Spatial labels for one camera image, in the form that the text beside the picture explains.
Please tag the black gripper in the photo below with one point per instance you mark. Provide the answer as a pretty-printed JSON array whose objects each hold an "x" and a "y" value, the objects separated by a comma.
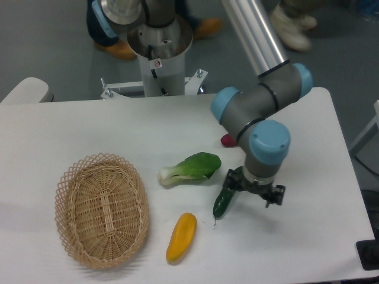
[{"x": 244, "y": 180}]

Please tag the dark green cucumber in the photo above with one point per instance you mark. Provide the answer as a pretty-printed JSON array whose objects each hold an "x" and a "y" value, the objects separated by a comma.
[{"x": 222, "y": 202}]

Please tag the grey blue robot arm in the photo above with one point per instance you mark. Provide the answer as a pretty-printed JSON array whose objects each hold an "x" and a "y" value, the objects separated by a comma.
[{"x": 246, "y": 116}]

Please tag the purple sweet potato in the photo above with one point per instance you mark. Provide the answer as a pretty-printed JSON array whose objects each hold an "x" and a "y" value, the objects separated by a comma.
[{"x": 228, "y": 141}]

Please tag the green bok choy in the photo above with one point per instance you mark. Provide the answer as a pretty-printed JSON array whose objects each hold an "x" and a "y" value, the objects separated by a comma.
[{"x": 199, "y": 166}]

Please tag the black device at table edge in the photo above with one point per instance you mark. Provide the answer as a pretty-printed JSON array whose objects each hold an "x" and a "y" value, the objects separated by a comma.
[{"x": 368, "y": 254}]

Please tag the white furniture leg right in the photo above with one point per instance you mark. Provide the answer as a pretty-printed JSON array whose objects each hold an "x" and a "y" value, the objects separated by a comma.
[{"x": 368, "y": 132}]

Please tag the woven wicker basket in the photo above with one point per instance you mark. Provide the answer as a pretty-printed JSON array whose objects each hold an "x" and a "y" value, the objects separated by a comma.
[{"x": 101, "y": 211}]

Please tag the white shoe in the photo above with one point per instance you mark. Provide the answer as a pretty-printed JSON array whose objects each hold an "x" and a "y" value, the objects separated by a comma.
[{"x": 290, "y": 28}]

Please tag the orange shoe middle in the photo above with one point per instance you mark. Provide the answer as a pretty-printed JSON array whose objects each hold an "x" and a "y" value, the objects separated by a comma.
[{"x": 207, "y": 27}]

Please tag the orange shoe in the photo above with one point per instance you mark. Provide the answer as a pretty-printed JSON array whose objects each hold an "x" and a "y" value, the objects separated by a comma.
[
  {"x": 207, "y": 27},
  {"x": 120, "y": 50}
]

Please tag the orange shoe left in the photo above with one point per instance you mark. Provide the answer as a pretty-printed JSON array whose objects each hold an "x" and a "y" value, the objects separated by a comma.
[{"x": 120, "y": 50}]

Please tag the white chair seat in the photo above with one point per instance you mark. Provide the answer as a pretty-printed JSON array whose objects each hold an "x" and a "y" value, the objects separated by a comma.
[{"x": 29, "y": 91}]

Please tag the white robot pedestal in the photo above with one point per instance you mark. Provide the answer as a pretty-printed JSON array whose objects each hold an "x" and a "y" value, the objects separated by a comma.
[{"x": 161, "y": 56}]

